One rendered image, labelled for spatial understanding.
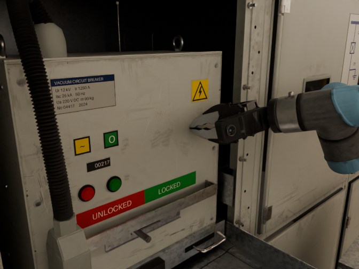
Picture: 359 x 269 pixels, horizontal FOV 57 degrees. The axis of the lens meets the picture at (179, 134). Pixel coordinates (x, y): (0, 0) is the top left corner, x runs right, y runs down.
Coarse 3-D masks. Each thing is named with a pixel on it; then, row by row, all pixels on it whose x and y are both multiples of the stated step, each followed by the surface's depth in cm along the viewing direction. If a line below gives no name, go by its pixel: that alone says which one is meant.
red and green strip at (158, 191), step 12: (180, 180) 80; (192, 180) 83; (144, 192) 73; (156, 192) 75; (168, 192) 78; (108, 204) 67; (120, 204) 69; (132, 204) 71; (84, 216) 64; (96, 216) 65; (108, 216) 67
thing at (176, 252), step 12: (216, 216) 95; (204, 228) 89; (180, 240) 84; (192, 240) 86; (204, 240) 90; (156, 252) 79; (168, 252) 81; (180, 252) 84; (192, 252) 87; (144, 264) 76; (168, 264) 82
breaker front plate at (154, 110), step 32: (64, 64) 55; (96, 64) 59; (128, 64) 63; (160, 64) 68; (192, 64) 74; (128, 96) 65; (160, 96) 70; (32, 128) 53; (64, 128) 57; (96, 128) 61; (128, 128) 66; (160, 128) 72; (32, 160) 55; (96, 160) 63; (128, 160) 68; (160, 160) 74; (192, 160) 81; (32, 192) 56; (96, 192) 64; (128, 192) 70; (192, 192) 84; (32, 224) 57; (96, 224) 66; (160, 224) 78; (192, 224) 86; (96, 256) 68; (128, 256) 74
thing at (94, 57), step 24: (0, 72) 51; (0, 96) 54; (0, 120) 57; (0, 144) 61; (0, 168) 65; (0, 192) 69; (24, 192) 55; (0, 216) 75; (24, 216) 58; (0, 240) 81; (24, 240) 61; (24, 264) 65
